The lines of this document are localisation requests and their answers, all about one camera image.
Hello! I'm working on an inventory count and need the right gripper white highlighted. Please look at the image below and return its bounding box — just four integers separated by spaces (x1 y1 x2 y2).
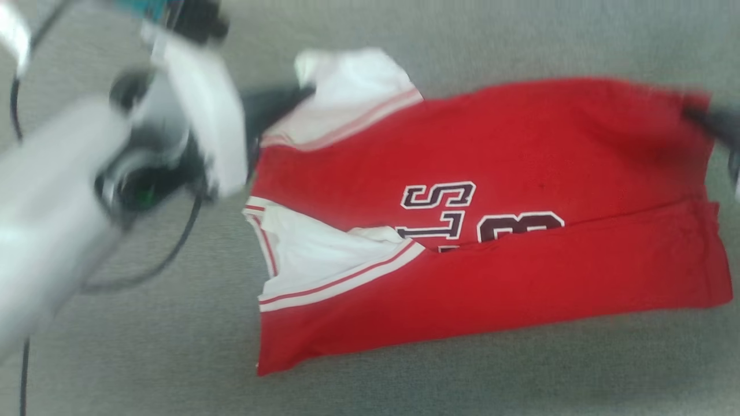
681 106 740 200

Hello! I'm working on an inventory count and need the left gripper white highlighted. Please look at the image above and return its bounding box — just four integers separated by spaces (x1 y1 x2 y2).
140 23 317 198

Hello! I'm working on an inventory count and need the red and white basketball jersey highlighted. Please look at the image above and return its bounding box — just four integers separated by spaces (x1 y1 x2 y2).
242 46 735 377

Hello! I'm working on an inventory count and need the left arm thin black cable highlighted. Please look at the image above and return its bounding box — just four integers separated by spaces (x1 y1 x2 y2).
9 0 204 416

